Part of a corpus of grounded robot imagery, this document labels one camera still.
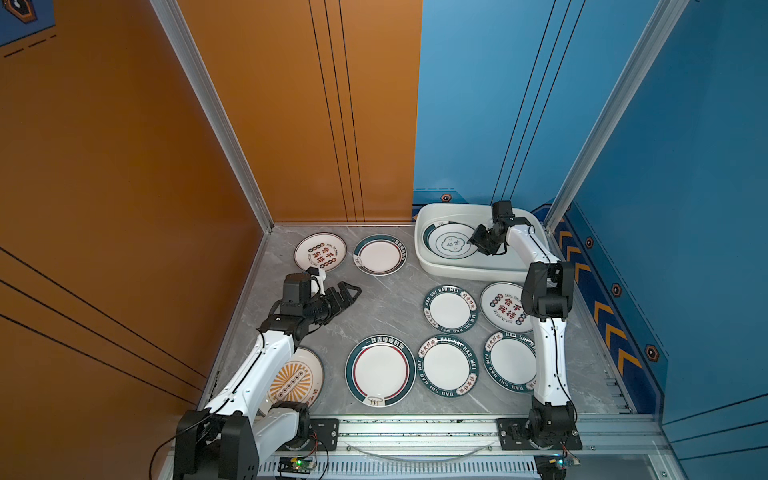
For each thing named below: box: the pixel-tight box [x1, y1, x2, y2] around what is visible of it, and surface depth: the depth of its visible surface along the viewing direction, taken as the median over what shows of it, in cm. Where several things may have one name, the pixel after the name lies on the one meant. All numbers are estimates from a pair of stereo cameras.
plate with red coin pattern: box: [293, 231, 348, 272], surface depth 114 cm
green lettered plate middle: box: [422, 284, 479, 334], surface depth 97 cm
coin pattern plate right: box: [479, 281, 533, 333], surface depth 96 cm
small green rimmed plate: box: [353, 234, 408, 277], surface depth 112 cm
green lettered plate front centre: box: [416, 334, 479, 398], surface depth 85 cm
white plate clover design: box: [428, 222, 479, 259], surface depth 115 cm
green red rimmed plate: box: [422, 221, 478, 260], surface depth 115 cm
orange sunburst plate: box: [266, 346, 325, 409], surface depth 83 cm
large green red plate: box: [344, 334, 417, 408], surface depth 85 cm
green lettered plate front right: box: [483, 331, 537, 393], surface depth 88 cm
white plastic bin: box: [414, 202, 536, 282], surface depth 114 cm
